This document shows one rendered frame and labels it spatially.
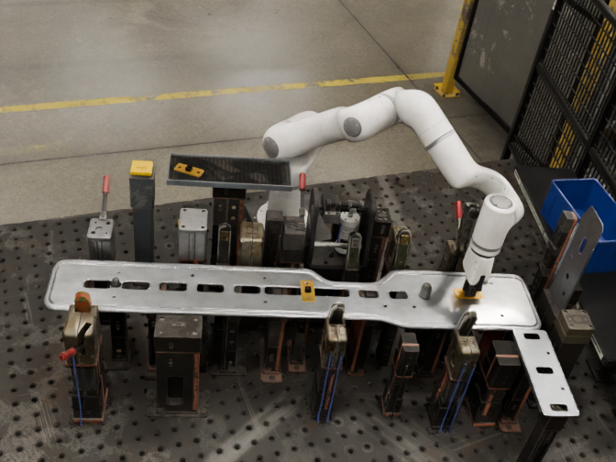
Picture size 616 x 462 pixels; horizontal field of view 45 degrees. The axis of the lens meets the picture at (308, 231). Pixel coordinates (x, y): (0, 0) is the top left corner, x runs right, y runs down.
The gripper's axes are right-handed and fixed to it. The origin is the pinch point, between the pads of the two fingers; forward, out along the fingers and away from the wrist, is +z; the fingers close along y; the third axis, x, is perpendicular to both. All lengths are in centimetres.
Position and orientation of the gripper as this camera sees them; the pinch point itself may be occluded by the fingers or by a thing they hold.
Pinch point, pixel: (469, 287)
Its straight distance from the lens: 220.5
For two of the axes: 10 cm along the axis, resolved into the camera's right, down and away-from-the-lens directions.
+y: 0.7, 6.5, -7.6
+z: -1.2, 7.6, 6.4
